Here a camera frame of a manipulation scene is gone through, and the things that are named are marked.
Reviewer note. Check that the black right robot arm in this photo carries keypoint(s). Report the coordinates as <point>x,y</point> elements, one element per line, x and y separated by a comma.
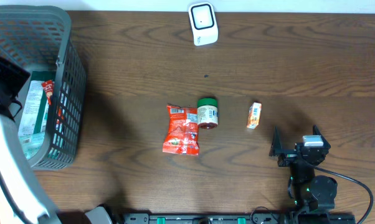
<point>313,193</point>

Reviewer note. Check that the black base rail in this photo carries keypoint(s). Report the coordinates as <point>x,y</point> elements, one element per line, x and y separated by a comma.
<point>104,215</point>

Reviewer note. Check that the red snack packet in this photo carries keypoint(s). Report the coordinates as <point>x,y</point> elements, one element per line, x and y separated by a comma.
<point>182,136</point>

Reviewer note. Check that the green lid spice jar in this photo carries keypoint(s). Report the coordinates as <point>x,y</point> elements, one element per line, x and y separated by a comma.
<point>207,113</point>

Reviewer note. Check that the grey plastic mesh basket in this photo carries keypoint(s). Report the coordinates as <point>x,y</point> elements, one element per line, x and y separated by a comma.
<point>38,39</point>

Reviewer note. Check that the small red sachet in basket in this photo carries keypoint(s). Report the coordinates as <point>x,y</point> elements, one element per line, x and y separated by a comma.
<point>48,88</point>

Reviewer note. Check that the teal packet in basket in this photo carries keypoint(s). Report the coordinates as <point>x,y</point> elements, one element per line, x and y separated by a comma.
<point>31,144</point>

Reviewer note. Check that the small orange box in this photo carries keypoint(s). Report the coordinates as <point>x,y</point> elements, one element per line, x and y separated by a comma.
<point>254,115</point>

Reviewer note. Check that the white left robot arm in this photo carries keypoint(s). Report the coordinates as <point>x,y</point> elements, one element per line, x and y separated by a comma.
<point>22,199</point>

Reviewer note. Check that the white green packet in basket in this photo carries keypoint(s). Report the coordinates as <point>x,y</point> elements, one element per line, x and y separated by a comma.
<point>31,108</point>

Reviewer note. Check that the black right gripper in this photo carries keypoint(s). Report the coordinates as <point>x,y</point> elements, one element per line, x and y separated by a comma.
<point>276,149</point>

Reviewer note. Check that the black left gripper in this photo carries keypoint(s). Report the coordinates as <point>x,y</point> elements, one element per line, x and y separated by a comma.
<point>12,81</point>

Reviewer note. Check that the white barcode scanner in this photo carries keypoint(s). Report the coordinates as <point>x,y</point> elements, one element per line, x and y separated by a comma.
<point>203,23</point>

